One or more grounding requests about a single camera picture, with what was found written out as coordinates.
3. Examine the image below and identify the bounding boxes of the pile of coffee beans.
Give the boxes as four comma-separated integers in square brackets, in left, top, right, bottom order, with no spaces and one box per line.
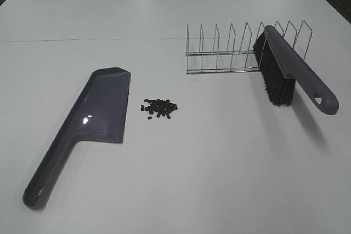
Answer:
[140,99,178,120]

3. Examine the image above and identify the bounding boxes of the purple plastic dustpan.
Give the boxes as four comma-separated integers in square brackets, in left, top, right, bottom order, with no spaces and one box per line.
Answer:
[22,67,131,210]

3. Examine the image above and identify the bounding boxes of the purple hand brush black bristles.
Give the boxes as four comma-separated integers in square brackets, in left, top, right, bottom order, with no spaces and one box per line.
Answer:
[253,25,339,115]

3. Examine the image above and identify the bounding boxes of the chrome wire dish rack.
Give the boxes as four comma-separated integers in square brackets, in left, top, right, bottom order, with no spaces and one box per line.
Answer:
[185,20,313,75]

